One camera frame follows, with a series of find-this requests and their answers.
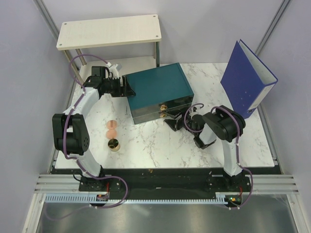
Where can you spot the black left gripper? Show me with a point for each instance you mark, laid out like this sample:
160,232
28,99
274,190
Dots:
128,91

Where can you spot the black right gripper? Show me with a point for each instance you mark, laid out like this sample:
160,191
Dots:
174,113

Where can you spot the teal drawer organizer box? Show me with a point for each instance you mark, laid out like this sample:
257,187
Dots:
159,84

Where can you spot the pink round compact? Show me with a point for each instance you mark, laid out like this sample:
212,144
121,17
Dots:
111,124
111,134

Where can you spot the gold round jar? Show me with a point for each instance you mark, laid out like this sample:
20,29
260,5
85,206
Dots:
113,145

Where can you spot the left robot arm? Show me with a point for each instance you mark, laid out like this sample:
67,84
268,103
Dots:
70,132

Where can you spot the white wooden shelf table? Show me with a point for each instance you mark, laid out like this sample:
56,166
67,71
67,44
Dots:
106,32

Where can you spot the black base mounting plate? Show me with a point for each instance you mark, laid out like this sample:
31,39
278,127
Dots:
162,184

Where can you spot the blue lever arch binder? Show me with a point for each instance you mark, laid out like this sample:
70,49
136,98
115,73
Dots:
246,80

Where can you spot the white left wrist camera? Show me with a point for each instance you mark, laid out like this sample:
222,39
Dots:
113,70

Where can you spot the aluminium frame rail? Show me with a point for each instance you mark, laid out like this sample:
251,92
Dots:
55,183

